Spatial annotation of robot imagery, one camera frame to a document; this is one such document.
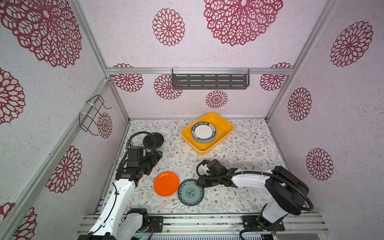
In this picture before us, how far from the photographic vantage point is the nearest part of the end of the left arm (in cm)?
55

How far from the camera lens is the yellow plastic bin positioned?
0.99 m

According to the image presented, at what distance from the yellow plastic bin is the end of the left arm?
0.31 metres
